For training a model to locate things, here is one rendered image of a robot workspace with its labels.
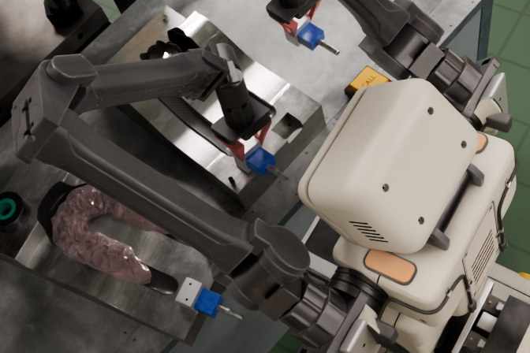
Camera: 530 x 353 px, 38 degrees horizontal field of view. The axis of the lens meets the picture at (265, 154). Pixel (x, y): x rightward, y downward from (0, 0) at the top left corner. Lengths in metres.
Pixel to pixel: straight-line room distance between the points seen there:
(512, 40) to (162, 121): 1.48
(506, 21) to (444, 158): 1.81
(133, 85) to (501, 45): 1.81
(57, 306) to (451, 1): 1.10
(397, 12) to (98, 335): 0.89
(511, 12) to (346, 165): 1.91
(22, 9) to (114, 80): 1.05
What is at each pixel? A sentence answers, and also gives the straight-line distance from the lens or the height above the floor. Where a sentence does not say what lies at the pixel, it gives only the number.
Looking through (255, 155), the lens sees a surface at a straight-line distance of 1.52.
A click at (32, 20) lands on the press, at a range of 2.12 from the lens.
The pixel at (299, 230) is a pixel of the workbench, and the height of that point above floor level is 0.54.
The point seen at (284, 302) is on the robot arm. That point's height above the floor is 1.25.
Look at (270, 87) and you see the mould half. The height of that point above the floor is 0.89.
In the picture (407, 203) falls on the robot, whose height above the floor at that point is 1.34.
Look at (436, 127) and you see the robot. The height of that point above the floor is 1.36.
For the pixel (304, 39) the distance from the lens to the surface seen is 1.63.
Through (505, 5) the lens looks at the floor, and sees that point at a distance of 2.86.
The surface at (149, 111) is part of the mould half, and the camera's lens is 1.66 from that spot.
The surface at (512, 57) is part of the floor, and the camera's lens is 2.74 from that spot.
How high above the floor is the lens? 2.25
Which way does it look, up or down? 60 degrees down
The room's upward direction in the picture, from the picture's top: 22 degrees counter-clockwise
